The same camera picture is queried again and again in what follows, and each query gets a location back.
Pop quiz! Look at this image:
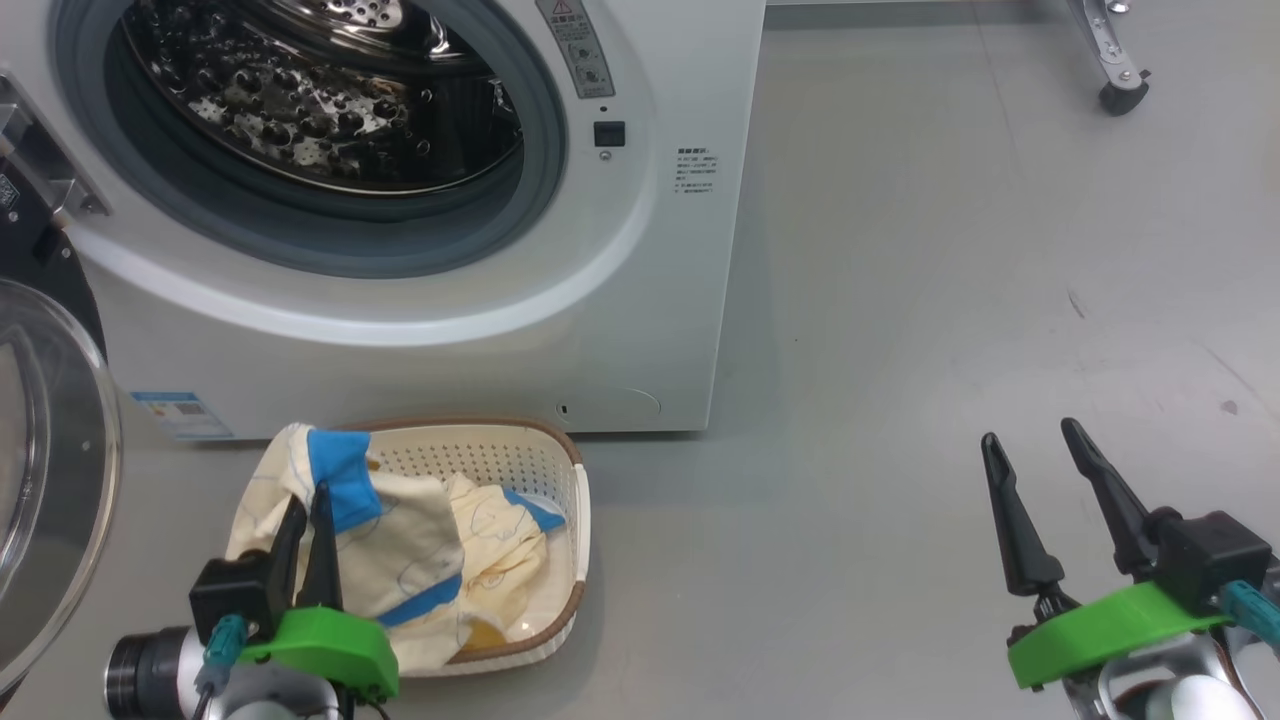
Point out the perforated steel washer drum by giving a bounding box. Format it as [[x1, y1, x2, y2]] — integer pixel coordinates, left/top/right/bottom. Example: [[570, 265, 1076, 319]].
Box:
[[120, 0, 525, 197]]

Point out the cream perforated laundry basket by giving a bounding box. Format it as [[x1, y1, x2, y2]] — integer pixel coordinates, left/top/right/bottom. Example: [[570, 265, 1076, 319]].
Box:
[[235, 418, 592, 679]]

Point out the black caster wheel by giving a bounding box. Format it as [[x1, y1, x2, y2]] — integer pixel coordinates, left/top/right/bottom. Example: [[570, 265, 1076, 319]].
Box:
[[1098, 80, 1150, 117]]

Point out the silver metal frame bracket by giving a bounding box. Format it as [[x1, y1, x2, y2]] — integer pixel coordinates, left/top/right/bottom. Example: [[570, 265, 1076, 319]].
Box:
[[1065, 0, 1151, 93]]

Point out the grey rubber door seal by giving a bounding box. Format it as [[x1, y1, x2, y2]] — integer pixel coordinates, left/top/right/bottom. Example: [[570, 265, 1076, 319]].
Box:
[[50, 0, 569, 281]]

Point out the black glass washing machine door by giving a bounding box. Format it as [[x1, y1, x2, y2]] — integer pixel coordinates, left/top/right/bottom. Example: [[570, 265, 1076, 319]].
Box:
[[0, 170, 124, 707]]

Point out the white front-load washing machine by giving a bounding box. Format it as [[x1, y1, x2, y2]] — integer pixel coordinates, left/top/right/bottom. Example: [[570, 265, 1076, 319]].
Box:
[[0, 0, 768, 442]]

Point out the cream garment with blue trim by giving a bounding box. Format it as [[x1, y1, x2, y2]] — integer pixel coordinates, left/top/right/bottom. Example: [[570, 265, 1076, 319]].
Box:
[[225, 423, 568, 673]]

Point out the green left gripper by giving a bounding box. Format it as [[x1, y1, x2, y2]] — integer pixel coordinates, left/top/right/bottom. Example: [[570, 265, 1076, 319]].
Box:
[[238, 481, 402, 701]]

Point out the grey warning sticker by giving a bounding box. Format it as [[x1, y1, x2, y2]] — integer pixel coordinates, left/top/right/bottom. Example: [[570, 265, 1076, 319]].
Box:
[[535, 0, 617, 100]]

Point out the blue white energy label sticker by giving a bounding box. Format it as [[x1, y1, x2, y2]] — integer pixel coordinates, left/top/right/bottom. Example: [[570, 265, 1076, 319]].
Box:
[[130, 391, 235, 443]]

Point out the black cable with teal plug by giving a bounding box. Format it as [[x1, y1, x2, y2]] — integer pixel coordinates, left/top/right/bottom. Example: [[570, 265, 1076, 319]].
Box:
[[190, 614, 249, 720], [1220, 580, 1280, 653]]

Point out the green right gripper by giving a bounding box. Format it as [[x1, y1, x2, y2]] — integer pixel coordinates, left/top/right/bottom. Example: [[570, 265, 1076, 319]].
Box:
[[980, 417, 1237, 692]]

